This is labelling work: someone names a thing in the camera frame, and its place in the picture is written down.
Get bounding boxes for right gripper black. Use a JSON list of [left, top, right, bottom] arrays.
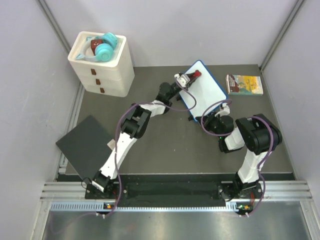
[[196, 112, 224, 140]]

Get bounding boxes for red whiteboard eraser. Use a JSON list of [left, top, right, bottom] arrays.
[[193, 70, 202, 77]]

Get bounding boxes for blue framed whiteboard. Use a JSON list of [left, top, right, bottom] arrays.
[[179, 60, 228, 122]]

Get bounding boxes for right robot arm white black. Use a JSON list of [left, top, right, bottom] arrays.
[[197, 113, 283, 201]]

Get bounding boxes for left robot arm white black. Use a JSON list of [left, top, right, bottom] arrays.
[[91, 70, 202, 199]]

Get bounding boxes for yellow blue book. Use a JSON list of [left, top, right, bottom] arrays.
[[225, 74, 264, 96]]

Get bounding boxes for white stacked drawer unit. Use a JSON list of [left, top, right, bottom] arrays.
[[67, 31, 135, 97]]

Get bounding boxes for teal cat ear headphones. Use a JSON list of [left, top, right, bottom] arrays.
[[75, 32, 118, 62]]

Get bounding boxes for dark red cube toy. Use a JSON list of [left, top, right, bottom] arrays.
[[90, 39, 103, 55]]

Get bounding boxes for black flat board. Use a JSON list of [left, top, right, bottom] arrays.
[[56, 115, 115, 182]]

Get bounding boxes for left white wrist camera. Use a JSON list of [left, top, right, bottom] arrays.
[[174, 73, 190, 88]]

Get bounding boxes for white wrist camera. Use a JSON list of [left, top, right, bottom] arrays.
[[214, 103, 230, 117], [174, 73, 190, 88]]

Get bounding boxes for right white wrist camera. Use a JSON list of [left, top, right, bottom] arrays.
[[214, 103, 230, 117]]

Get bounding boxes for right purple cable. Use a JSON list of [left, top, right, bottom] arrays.
[[200, 98, 274, 217]]

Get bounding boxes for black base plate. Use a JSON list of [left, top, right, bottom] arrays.
[[84, 172, 263, 201]]

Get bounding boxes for aluminium frame rail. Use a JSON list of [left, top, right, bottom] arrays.
[[40, 182, 86, 201]]

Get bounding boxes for grey slotted cable duct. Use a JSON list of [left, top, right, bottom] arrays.
[[50, 201, 250, 213]]

